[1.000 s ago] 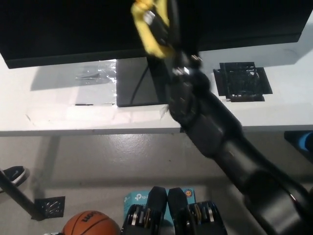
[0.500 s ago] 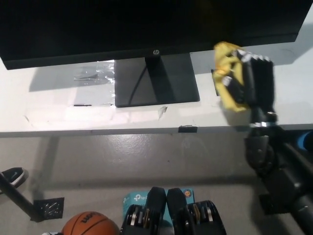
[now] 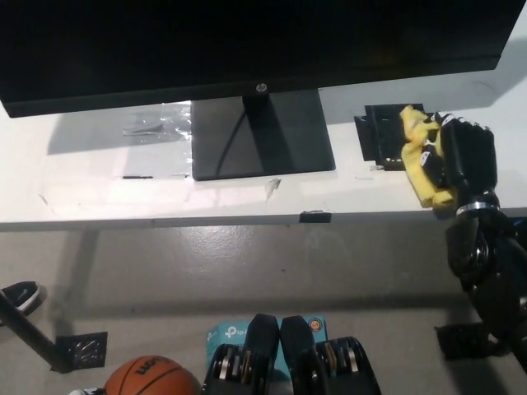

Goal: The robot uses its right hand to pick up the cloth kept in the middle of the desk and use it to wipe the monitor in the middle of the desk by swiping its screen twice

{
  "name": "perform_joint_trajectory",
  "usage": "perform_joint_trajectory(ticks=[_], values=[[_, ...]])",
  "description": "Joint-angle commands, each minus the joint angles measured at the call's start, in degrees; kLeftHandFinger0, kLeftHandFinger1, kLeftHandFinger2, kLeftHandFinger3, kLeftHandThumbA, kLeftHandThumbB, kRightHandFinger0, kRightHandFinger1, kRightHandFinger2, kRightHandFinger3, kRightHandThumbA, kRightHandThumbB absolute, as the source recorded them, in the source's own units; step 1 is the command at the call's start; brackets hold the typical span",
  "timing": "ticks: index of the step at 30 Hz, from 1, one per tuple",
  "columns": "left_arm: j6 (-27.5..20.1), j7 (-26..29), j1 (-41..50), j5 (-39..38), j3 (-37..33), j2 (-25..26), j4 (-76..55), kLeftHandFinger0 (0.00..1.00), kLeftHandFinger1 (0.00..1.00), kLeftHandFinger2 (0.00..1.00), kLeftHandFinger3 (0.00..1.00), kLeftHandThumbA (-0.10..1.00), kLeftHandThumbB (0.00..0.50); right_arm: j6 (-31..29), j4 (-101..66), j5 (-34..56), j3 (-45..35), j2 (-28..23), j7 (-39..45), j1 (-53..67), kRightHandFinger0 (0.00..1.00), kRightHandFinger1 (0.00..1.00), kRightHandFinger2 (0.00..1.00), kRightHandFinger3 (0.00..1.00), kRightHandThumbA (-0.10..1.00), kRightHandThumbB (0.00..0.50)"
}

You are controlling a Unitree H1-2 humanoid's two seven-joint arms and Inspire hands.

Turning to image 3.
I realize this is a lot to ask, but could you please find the orange basketball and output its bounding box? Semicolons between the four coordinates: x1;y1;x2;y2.
103;355;203;395

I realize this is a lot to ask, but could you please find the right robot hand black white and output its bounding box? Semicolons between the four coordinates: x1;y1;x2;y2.
419;111;500;209

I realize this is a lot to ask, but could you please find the clear plastic film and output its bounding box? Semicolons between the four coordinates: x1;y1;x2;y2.
122;101;194;143

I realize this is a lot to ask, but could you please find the black HP monitor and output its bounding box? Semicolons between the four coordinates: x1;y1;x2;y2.
0;0;518;182

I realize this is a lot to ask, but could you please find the black sneaker white sole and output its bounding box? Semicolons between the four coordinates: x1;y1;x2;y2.
0;281;49;326

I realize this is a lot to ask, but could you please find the black metal pole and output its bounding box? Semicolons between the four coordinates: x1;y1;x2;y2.
0;294;71;374

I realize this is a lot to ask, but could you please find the black mesh tray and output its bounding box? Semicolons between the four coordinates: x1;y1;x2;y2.
353;103;444;170

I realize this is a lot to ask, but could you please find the teal tp-link box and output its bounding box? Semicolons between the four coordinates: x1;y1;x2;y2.
205;315;329;378

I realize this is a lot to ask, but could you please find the yellow microfiber cloth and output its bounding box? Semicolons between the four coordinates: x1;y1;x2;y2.
399;105;460;211

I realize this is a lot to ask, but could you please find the short black tape piece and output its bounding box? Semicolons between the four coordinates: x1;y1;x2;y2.
300;210;333;224

